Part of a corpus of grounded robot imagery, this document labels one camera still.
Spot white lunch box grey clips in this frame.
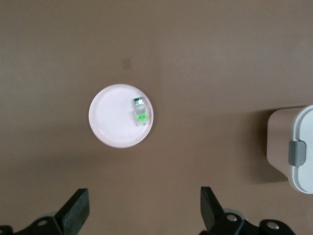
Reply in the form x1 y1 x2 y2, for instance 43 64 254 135
267 104 313 194

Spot pale pink plate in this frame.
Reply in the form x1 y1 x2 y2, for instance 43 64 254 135
88 84 155 149

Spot green push-button switch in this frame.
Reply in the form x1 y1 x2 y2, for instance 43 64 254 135
132 96 150 127

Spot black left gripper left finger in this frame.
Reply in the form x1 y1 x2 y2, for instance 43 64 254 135
0 188 90 235

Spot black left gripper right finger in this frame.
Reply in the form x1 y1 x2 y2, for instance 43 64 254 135
200 186 296 235

